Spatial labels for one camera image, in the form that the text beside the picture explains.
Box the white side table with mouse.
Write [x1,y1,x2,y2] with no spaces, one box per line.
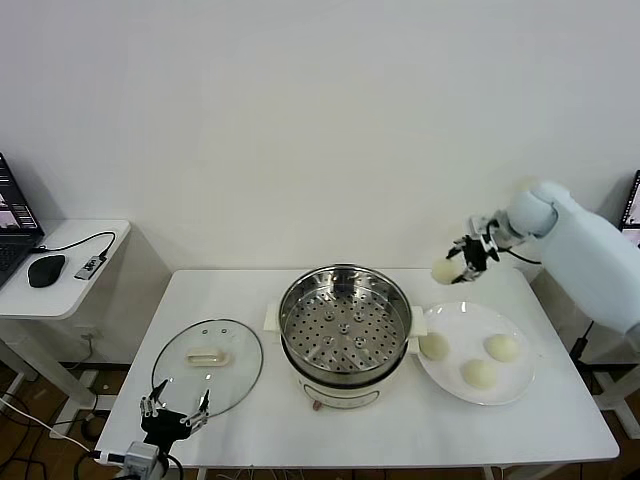
[0,218,134,426]

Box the white round plate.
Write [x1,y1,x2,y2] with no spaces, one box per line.
[416,301,537,406]

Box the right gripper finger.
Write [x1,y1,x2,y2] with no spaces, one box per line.
[452,267,485,286]
[446,238,471,272]

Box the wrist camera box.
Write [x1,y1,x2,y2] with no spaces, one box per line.
[467,213,504,239]
[123,440,162,474]

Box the black cable with power adapter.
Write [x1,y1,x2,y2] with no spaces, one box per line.
[570,319,596,362]

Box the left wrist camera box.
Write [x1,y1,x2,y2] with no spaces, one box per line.
[123,440,162,474]

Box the white steamed baozi bun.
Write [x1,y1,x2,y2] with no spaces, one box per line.
[431,259,464,286]
[484,333,519,362]
[460,358,498,389]
[419,333,450,360]

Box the black laptop with cables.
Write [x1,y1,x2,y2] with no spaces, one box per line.
[618,169,640,264]

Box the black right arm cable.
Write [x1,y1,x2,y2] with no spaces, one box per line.
[502,254,544,281]

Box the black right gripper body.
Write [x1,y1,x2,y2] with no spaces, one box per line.
[463,237,501,275]

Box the cream electric cooking pot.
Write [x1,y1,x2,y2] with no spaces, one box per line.
[279,339,412,412]

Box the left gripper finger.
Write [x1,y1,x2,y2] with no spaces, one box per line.
[182,388,211,434]
[139,379,169,418]

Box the black computer mouse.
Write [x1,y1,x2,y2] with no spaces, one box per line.
[27,253,68,289]

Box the white floor cable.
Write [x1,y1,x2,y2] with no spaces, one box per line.
[0,393,99,457]

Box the black laptop beside mouse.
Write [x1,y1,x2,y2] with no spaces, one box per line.
[0,152,47,292]

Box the white side table with cables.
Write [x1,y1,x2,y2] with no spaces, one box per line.
[582,319,640,441]

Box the glass lid with cream handle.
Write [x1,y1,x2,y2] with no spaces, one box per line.
[152,317,265,420]

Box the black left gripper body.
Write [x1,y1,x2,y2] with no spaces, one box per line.
[140,408,194,444]

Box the stainless steel steamer basket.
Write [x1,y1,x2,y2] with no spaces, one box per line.
[263,263,427,374]

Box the black usb hub cable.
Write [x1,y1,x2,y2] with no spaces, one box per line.
[33,230,119,261]

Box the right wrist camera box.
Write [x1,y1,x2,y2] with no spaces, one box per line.
[467,213,504,239]

